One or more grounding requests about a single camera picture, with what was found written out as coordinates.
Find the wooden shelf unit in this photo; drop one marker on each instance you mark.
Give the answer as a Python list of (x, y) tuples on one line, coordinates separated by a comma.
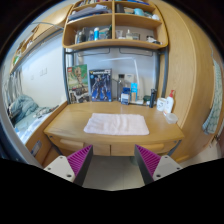
[(119, 23)]

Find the white desk lamp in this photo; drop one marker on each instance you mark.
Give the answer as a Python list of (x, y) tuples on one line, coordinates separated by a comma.
[(138, 98)]

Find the blue robot model box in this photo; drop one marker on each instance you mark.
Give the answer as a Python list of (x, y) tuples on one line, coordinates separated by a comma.
[(101, 85)]

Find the bed with bedding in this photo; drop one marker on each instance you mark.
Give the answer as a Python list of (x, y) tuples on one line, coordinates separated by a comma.
[(26, 115)]

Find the checkered hanging towel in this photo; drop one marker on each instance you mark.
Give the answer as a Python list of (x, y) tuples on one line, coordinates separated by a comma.
[(211, 123)]

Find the white lotion pump bottle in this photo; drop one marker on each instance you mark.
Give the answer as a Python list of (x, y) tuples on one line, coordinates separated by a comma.
[(169, 103)]

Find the blue small box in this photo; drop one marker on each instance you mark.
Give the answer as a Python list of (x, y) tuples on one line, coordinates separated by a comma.
[(125, 96)]

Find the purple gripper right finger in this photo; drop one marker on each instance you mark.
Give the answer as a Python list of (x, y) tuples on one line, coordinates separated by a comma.
[(152, 166)]

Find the clear water bottle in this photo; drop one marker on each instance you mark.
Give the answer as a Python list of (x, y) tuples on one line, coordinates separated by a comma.
[(120, 85)]

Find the pink towel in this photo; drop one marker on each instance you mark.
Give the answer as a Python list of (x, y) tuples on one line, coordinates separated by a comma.
[(116, 124)]

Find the white cup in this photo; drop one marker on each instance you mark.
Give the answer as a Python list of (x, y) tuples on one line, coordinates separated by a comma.
[(161, 104)]

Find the light blue tall box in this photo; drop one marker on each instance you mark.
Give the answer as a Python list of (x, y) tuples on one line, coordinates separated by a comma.
[(134, 90)]

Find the clear plastic container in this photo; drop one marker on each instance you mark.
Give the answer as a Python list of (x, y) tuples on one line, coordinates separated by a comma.
[(171, 118)]

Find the Groot toy box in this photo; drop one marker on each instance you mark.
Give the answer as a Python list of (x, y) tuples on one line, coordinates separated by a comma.
[(78, 84)]

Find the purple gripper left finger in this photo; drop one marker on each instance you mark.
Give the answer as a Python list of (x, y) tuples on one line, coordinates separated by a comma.
[(73, 167)]

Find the black cylinder bottle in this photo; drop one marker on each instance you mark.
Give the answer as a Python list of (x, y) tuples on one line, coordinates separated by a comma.
[(152, 98)]

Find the wooden desk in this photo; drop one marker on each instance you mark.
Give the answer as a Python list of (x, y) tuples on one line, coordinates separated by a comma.
[(67, 130)]

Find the wooden wardrobe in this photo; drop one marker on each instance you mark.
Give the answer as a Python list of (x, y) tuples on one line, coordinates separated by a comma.
[(191, 76)]

